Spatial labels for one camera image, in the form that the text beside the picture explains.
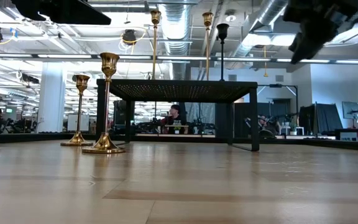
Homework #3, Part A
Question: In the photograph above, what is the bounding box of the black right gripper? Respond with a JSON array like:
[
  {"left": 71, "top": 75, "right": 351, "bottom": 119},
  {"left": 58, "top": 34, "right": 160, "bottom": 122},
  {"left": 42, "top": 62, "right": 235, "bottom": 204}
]
[{"left": 284, "top": 0, "right": 358, "bottom": 65}]

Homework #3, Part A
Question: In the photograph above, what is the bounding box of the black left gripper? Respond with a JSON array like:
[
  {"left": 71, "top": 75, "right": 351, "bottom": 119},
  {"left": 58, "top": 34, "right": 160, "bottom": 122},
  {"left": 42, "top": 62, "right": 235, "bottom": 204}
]
[{"left": 11, "top": 0, "right": 111, "bottom": 25}]

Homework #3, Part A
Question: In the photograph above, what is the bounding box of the black candlestick holder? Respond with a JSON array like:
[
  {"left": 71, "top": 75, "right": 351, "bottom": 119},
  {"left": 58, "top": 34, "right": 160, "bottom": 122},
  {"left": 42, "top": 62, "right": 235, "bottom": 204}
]
[{"left": 216, "top": 22, "right": 230, "bottom": 82}]

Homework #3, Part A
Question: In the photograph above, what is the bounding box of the tall gold candlestick holder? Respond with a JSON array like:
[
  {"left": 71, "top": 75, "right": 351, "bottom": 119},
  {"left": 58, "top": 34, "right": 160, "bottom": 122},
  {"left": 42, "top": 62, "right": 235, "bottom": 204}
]
[
  {"left": 150, "top": 9, "right": 162, "bottom": 80},
  {"left": 202, "top": 11, "right": 214, "bottom": 81}
]

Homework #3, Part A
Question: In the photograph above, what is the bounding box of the long ceiling light bar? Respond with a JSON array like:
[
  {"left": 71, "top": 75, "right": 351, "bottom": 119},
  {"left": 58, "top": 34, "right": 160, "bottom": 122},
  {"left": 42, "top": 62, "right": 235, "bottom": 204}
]
[{"left": 0, "top": 52, "right": 358, "bottom": 65}]

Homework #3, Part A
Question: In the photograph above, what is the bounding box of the black partition screen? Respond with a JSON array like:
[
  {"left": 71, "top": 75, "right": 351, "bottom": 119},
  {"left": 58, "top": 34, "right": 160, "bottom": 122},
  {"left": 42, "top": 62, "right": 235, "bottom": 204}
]
[{"left": 298, "top": 102, "right": 343, "bottom": 136}]

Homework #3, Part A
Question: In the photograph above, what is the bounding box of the grey monitor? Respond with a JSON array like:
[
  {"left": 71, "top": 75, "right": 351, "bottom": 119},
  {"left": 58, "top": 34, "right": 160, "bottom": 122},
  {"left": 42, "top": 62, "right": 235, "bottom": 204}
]
[{"left": 341, "top": 101, "right": 358, "bottom": 119}]

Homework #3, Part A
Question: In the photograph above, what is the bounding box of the white building column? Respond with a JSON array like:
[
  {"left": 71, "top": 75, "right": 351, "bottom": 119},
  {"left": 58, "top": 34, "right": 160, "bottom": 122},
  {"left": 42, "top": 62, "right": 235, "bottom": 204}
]
[{"left": 37, "top": 62, "right": 67, "bottom": 134}]

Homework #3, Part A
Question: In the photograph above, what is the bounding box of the white cabinet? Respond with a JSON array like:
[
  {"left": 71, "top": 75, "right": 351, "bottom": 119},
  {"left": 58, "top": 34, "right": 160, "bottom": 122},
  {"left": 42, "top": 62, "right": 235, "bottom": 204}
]
[{"left": 67, "top": 114, "right": 90, "bottom": 132}]

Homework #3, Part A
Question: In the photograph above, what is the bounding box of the short gold candlestick holder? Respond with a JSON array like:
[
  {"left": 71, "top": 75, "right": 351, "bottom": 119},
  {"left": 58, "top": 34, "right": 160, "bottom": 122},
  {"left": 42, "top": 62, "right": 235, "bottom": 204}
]
[
  {"left": 81, "top": 52, "right": 126, "bottom": 154},
  {"left": 60, "top": 74, "right": 94, "bottom": 147}
]

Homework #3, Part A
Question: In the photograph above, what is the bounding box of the black perforated metal shelf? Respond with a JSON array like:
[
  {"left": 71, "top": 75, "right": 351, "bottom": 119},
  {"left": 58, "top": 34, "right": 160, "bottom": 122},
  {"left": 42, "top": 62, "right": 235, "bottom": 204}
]
[{"left": 96, "top": 78, "right": 260, "bottom": 152}]

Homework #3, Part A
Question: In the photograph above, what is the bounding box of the yellow hanging cord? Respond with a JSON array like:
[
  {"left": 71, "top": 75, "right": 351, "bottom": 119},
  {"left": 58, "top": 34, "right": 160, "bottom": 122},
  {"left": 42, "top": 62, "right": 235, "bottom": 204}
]
[{"left": 262, "top": 45, "right": 269, "bottom": 78}]

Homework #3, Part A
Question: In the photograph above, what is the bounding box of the silver spiral ventilation duct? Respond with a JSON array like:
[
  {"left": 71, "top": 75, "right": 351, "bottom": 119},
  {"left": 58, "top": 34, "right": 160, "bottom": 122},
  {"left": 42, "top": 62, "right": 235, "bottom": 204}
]
[
  {"left": 157, "top": 0, "right": 198, "bottom": 80},
  {"left": 233, "top": 0, "right": 288, "bottom": 58}
]

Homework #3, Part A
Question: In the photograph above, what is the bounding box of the black aluminium table frame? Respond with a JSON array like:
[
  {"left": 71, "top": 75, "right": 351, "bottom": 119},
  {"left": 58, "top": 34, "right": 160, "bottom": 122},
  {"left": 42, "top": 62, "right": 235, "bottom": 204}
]
[{"left": 0, "top": 132, "right": 358, "bottom": 152}]

